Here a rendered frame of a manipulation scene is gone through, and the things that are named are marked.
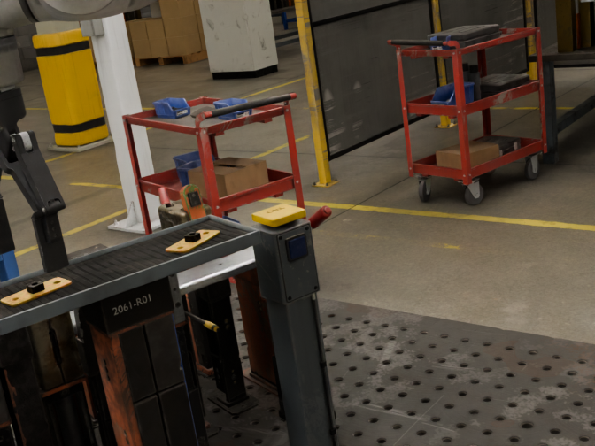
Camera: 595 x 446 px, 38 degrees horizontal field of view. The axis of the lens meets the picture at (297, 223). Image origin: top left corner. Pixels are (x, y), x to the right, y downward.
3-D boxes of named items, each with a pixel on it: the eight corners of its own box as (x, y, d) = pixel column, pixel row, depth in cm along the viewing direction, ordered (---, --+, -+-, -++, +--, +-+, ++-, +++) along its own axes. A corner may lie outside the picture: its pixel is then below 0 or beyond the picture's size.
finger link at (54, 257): (53, 209, 103) (56, 210, 103) (65, 264, 105) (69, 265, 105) (30, 217, 101) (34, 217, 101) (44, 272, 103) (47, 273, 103)
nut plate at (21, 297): (57, 279, 114) (56, 270, 114) (73, 283, 112) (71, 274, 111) (-1, 302, 109) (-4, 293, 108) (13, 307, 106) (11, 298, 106)
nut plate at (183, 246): (200, 231, 125) (198, 223, 125) (221, 232, 123) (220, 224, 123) (164, 251, 119) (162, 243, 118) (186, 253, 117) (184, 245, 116)
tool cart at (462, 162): (490, 169, 567) (477, 17, 538) (550, 176, 532) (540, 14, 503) (403, 204, 520) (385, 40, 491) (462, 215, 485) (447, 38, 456)
